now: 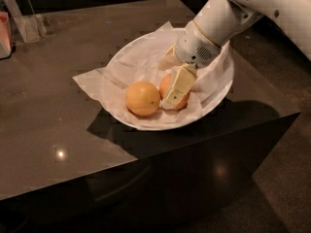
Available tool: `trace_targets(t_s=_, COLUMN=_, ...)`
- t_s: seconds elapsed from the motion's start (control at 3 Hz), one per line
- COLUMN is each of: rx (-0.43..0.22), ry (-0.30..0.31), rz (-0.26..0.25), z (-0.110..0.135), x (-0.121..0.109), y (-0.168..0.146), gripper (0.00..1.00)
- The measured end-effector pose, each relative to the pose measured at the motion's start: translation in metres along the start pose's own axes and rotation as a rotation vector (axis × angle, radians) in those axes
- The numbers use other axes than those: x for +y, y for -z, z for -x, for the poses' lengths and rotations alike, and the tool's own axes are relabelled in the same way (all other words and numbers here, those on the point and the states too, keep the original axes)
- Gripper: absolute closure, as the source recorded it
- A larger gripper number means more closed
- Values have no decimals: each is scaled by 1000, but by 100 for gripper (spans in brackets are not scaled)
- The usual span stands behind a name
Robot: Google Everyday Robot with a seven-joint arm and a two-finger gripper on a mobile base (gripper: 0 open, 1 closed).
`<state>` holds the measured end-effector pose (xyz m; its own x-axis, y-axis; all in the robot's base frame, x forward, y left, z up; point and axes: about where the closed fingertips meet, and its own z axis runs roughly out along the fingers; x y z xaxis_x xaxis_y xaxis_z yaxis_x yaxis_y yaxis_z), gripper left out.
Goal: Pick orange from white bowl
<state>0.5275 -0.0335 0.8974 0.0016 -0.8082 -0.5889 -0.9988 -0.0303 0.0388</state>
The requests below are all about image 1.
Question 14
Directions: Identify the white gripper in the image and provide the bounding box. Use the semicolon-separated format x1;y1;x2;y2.
157;20;222;110

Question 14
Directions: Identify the orange fruit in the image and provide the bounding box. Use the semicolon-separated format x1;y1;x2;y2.
159;74;190;111

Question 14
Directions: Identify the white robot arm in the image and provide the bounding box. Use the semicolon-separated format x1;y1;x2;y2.
158;0;311;110

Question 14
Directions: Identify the white bowl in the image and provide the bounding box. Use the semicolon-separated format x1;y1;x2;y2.
105;27;235;132

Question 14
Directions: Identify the white paper liner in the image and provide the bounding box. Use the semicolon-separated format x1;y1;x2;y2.
72;20;231;128

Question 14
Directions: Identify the yellow-orange fruit left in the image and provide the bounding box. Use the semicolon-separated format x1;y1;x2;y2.
125;82;160;117

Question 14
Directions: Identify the pink white box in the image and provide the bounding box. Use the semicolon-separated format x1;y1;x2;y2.
0;12;12;59

